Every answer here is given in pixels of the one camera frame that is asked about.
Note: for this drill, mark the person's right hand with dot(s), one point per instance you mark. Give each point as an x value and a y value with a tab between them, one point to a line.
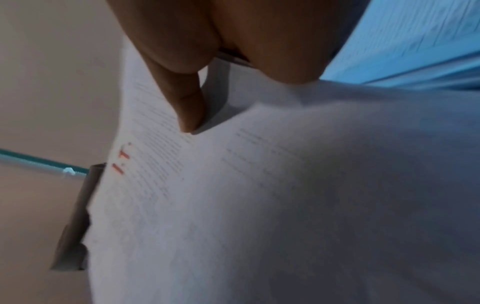
243	29

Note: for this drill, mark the stack of papers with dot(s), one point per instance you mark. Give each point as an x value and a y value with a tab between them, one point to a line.
412	29

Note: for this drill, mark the clear teal plastic strip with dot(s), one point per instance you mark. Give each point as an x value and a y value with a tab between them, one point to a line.
37	161

